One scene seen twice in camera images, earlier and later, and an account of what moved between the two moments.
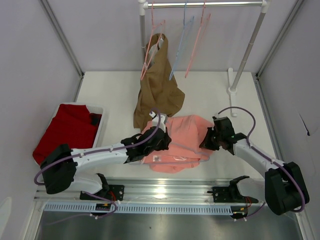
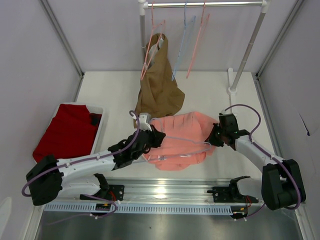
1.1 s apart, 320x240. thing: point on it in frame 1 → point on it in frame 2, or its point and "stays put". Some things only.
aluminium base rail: x=145 y=191 stays put
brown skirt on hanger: x=160 y=92 stays put
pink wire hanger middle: x=187 y=72 stays put
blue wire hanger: x=208 y=153 → x=176 y=138
